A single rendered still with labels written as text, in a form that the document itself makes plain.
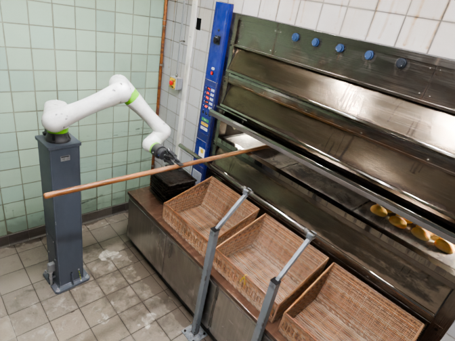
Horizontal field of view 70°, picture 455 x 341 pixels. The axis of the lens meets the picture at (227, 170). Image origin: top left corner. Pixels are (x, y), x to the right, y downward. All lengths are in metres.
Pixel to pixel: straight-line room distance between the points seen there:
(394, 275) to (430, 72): 1.07
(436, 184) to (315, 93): 0.80
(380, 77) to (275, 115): 0.70
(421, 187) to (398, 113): 0.39
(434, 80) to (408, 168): 0.44
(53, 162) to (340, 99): 1.76
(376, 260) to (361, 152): 0.63
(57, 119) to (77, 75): 0.93
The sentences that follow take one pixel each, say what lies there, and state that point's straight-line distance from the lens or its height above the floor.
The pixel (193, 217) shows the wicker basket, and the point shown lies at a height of 0.59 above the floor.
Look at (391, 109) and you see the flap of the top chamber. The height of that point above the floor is 1.82.
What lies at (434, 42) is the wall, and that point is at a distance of 1.82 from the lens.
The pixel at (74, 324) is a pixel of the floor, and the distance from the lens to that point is 2.73.
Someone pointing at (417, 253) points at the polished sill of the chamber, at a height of 1.18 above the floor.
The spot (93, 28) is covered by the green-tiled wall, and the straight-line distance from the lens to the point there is 2.91.
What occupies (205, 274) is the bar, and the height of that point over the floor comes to 0.61.
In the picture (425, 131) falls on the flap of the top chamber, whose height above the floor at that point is 1.78.
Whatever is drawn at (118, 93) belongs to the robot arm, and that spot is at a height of 1.59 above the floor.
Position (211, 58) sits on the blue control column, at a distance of 2.63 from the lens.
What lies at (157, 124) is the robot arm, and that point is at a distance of 2.28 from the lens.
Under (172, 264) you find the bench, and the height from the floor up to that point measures 0.33.
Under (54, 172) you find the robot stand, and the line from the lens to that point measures 2.33.
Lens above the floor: 2.14
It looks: 26 degrees down
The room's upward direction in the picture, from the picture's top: 11 degrees clockwise
